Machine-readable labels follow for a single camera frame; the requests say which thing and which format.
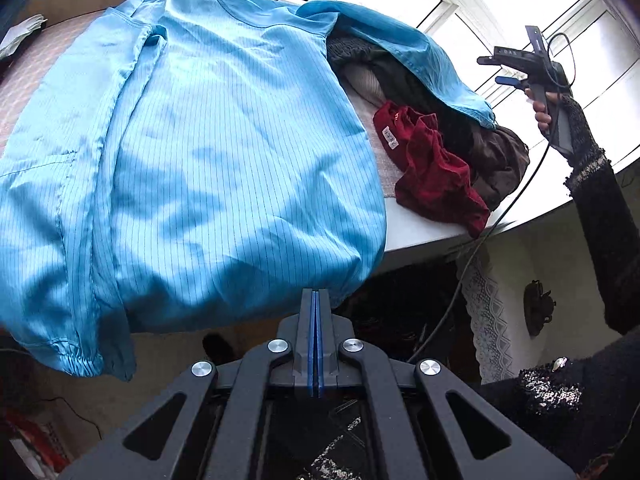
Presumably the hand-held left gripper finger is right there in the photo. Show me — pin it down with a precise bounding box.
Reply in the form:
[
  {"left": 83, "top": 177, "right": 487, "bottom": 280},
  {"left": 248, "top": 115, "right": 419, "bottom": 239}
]
[
  {"left": 316, "top": 287, "right": 576, "bottom": 480},
  {"left": 59, "top": 287, "right": 317, "bottom": 480}
]

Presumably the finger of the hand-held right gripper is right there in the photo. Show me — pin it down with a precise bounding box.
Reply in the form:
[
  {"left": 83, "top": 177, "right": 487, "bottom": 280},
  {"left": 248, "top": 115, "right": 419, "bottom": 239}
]
[
  {"left": 476, "top": 54, "right": 522, "bottom": 69},
  {"left": 495, "top": 76, "right": 532, "bottom": 94}
]

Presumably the blue striped work coat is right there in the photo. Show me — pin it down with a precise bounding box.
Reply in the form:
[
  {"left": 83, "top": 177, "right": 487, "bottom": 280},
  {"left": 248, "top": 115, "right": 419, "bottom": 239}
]
[{"left": 0, "top": 0, "right": 497, "bottom": 381}]

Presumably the person's right hand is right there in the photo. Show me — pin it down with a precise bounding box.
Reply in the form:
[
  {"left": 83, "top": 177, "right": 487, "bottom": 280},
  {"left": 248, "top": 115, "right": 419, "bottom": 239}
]
[{"left": 531, "top": 91, "right": 565, "bottom": 136}]

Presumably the black garment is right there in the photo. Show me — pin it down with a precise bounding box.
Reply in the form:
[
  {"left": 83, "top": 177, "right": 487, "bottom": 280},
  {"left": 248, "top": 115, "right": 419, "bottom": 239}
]
[{"left": 370, "top": 52, "right": 481, "bottom": 161}]

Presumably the brown garment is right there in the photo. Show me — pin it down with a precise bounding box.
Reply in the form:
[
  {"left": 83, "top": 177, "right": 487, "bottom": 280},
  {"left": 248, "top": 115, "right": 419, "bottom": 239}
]
[{"left": 470, "top": 125, "right": 531, "bottom": 211}]

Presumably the dark red garment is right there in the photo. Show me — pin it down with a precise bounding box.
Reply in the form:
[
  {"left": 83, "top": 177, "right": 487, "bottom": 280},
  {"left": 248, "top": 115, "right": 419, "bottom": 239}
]
[{"left": 372, "top": 101, "right": 492, "bottom": 238}]

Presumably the beige garment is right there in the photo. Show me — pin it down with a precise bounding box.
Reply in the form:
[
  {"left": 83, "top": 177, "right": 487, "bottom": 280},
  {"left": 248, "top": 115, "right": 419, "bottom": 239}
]
[{"left": 345, "top": 62, "right": 386, "bottom": 106}]

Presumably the grey ribbed garment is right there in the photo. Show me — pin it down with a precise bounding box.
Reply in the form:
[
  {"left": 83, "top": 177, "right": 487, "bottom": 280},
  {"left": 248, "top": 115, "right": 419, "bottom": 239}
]
[{"left": 327, "top": 35, "right": 381, "bottom": 68}]

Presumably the grey lace curtain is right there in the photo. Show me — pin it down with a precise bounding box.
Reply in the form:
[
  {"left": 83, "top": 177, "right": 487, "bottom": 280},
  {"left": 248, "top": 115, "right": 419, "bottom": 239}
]
[{"left": 456, "top": 252, "right": 521, "bottom": 386}]

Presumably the person's black knit jacket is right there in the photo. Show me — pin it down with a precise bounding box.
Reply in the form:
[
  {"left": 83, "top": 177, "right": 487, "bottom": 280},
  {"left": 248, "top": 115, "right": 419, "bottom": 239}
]
[{"left": 480, "top": 330, "right": 640, "bottom": 480}]

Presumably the pink plaid tablecloth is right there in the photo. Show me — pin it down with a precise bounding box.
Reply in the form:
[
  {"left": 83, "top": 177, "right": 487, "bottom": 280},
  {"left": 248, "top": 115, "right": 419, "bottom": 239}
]
[{"left": 0, "top": 10, "right": 401, "bottom": 201}]

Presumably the white folded cloth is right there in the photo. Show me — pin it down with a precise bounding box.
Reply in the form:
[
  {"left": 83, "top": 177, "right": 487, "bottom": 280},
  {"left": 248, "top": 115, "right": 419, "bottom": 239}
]
[{"left": 0, "top": 14, "right": 48, "bottom": 58}]

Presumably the dark wall ornament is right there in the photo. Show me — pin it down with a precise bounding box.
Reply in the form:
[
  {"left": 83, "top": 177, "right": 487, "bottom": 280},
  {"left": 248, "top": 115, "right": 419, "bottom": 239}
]
[{"left": 523, "top": 280, "right": 557, "bottom": 337}]

